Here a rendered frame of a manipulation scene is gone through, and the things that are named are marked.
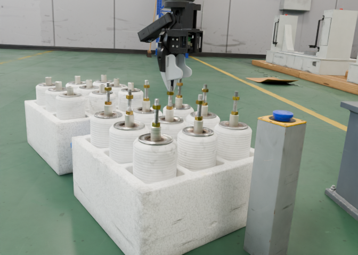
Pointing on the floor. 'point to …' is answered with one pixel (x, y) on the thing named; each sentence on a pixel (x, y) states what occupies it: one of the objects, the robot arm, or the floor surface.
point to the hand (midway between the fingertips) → (168, 85)
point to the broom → (153, 21)
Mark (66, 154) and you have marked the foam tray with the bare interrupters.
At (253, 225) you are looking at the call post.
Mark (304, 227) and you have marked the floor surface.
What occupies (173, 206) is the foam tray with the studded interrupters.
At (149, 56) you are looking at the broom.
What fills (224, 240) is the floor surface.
